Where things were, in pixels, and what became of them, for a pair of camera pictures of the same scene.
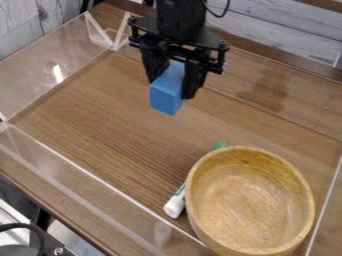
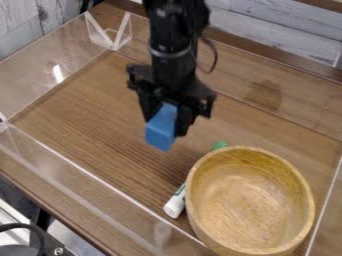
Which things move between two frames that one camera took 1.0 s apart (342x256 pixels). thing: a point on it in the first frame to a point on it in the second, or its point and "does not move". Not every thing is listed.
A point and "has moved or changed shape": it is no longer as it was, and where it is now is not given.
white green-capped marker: (177, 201) does not move
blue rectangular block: (166, 88) has moved or changed shape
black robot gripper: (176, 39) to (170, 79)
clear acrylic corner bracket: (112, 38) does not move
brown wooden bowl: (249, 201) does not move
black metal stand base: (53, 247) does not move
